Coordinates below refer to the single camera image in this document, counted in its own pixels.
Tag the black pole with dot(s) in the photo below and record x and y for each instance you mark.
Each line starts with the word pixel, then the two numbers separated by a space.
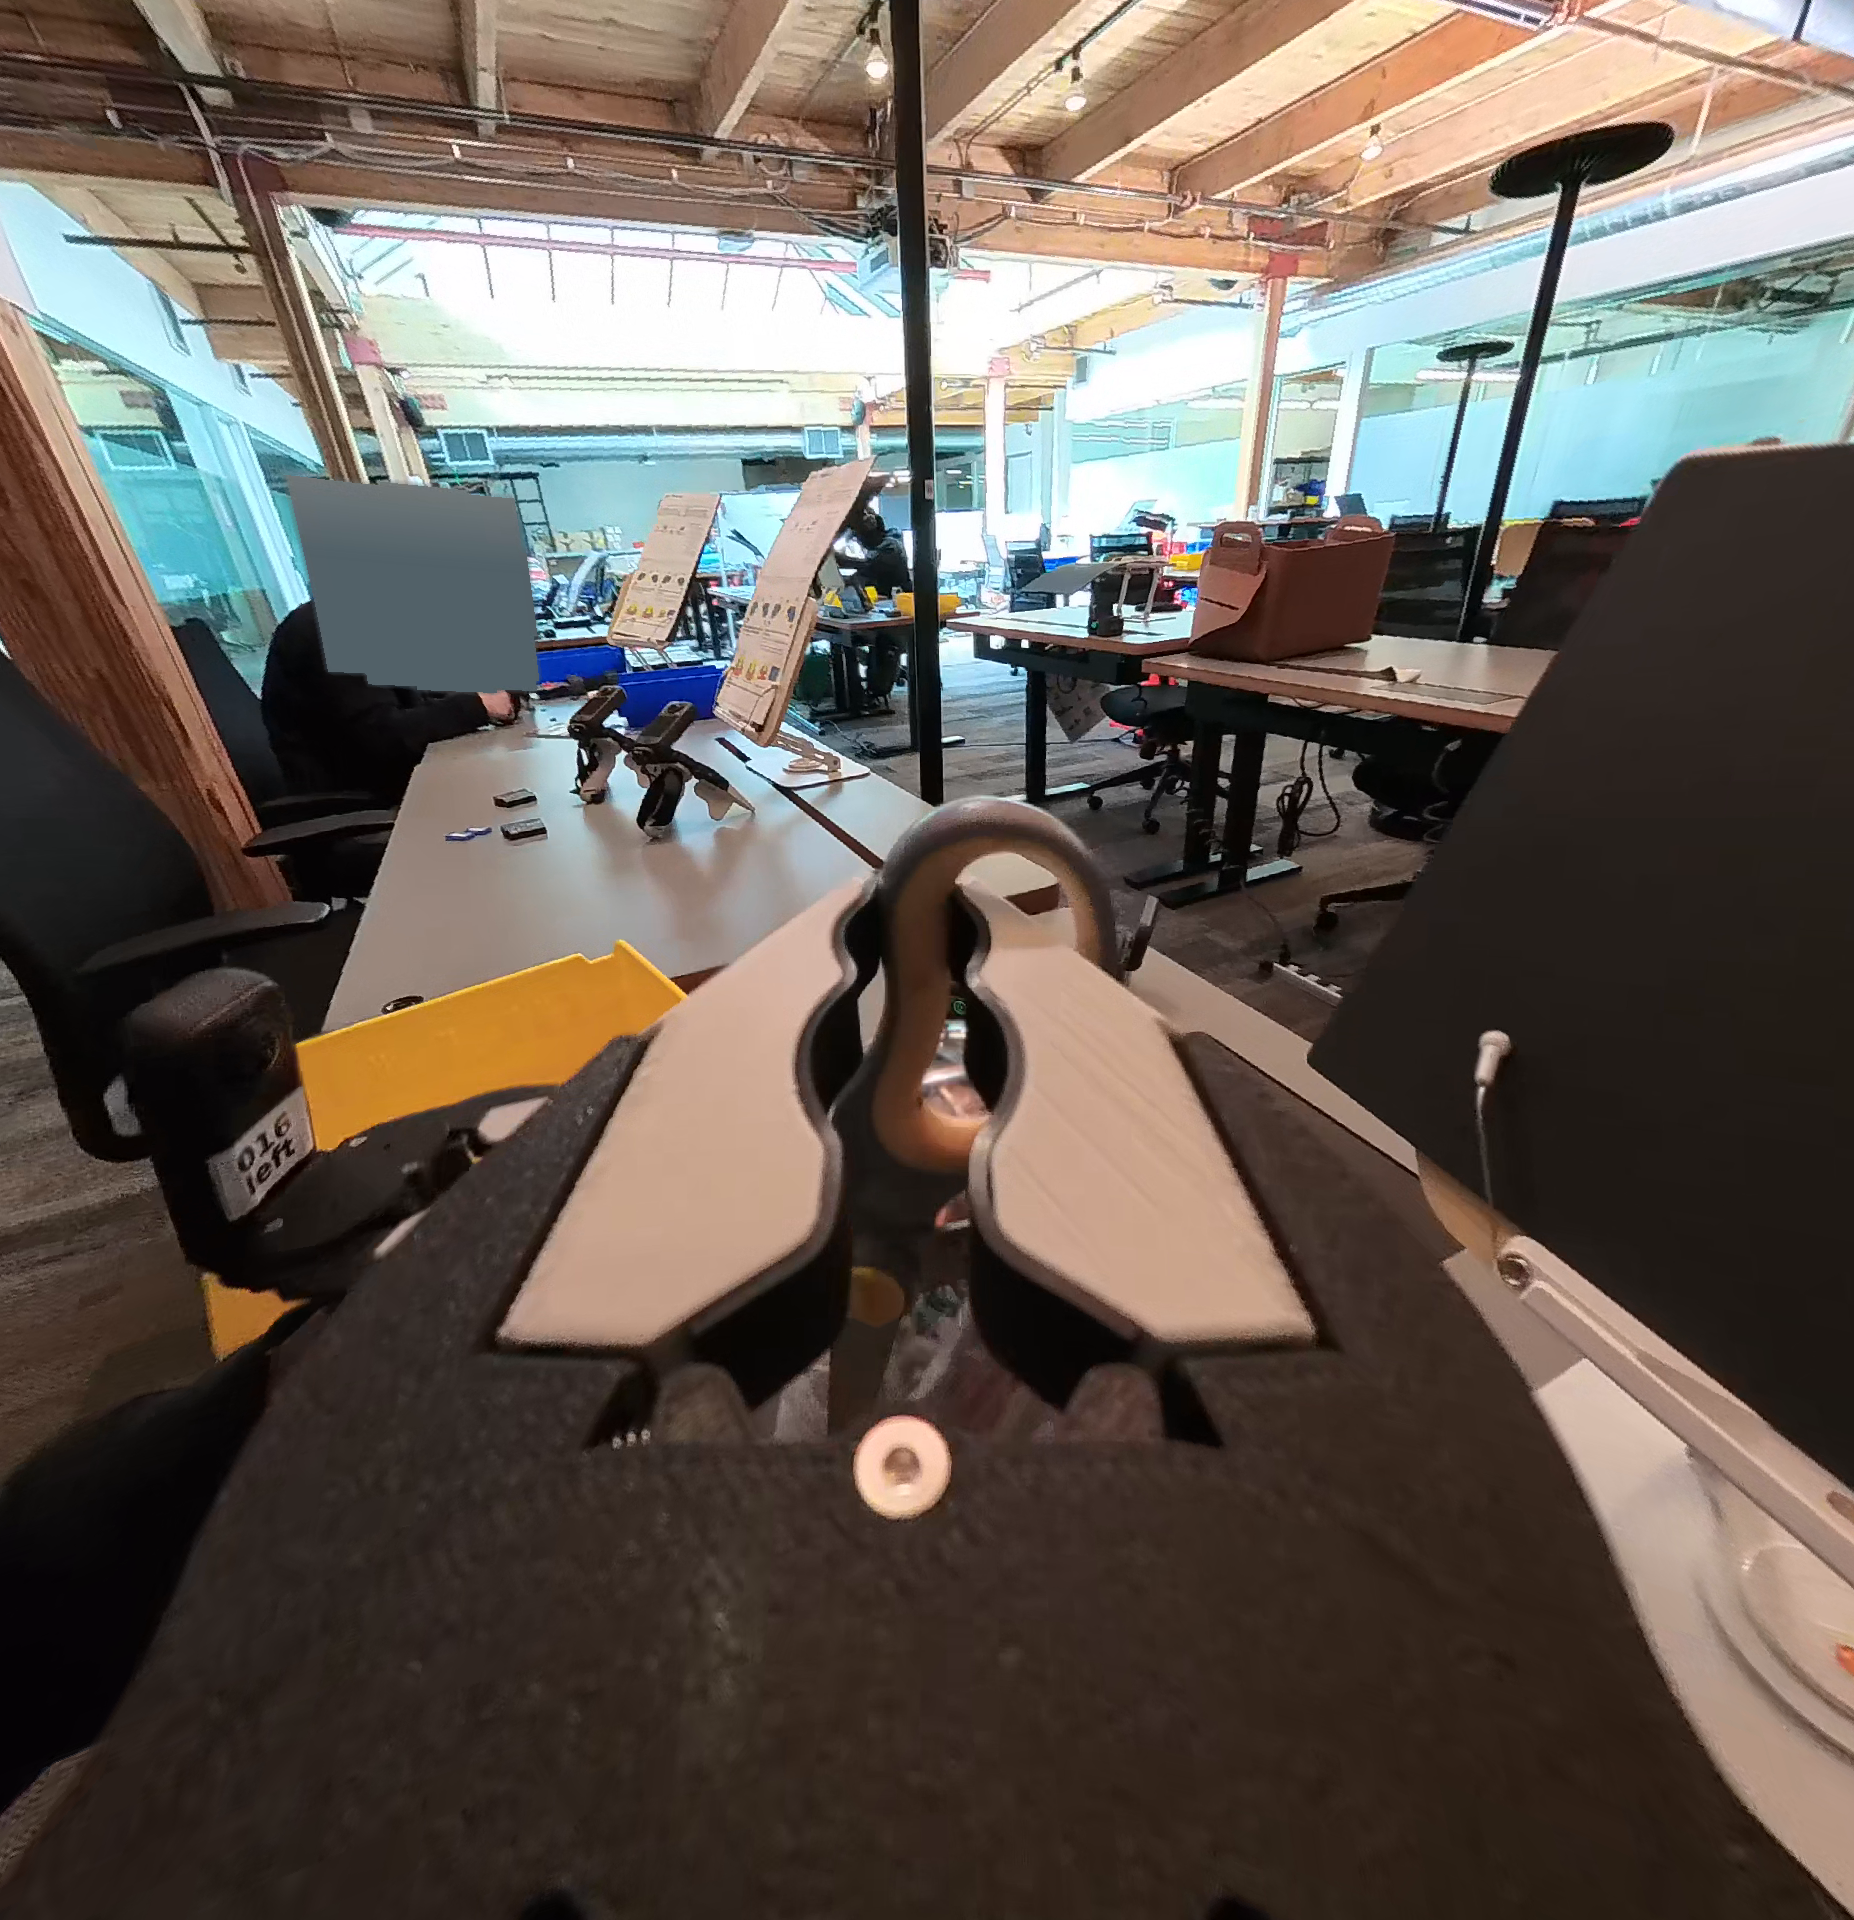
pixel 915 451

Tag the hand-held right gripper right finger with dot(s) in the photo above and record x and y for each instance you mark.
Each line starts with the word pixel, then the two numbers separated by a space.
pixel 1150 1169

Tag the black computer monitor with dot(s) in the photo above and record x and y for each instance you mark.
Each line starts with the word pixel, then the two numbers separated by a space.
pixel 1648 897

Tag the black office chair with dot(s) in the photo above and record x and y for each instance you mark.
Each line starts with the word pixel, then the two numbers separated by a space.
pixel 1145 704
pixel 58 897
pixel 1432 584

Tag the black floor lamp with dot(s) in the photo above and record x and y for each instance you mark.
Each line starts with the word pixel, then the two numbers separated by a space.
pixel 1473 352
pixel 1580 158

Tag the cardboard instruction board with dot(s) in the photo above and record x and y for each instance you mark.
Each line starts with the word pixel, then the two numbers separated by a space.
pixel 664 571
pixel 788 631

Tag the wooden office desk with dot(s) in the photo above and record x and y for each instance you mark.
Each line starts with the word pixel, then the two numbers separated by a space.
pixel 1362 673
pixel 1049 631

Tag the brown bag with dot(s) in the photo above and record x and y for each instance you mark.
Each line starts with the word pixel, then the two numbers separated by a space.
pixel 1288 599

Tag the grey orange scissors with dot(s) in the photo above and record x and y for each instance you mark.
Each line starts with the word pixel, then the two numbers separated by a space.
pixel 1002 824

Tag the yellow plastic bin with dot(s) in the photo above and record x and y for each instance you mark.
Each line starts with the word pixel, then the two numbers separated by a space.
pixel 464 1034

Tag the blue crate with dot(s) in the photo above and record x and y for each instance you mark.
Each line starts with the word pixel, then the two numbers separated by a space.
pixel 664 692

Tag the person's left forearm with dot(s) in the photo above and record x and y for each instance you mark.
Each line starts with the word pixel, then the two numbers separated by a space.
pixel 88 1574

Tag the grey desk brown edge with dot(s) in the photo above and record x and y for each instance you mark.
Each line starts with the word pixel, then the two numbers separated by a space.
pixel 570 897

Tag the wooden post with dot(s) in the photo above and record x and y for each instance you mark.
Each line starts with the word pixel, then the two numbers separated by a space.
pixel 88 599

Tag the white power strip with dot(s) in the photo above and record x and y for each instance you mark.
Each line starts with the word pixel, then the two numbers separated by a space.
pixel 1303 977

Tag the white monitor stand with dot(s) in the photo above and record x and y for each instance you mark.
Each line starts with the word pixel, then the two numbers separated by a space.
pixel 1618 1501

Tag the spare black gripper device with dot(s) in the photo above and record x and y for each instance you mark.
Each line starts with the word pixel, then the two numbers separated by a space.
pixel 664 742
pixel 597 720

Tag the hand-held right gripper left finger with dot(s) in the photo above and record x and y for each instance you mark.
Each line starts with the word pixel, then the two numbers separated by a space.
pixel 687 1169

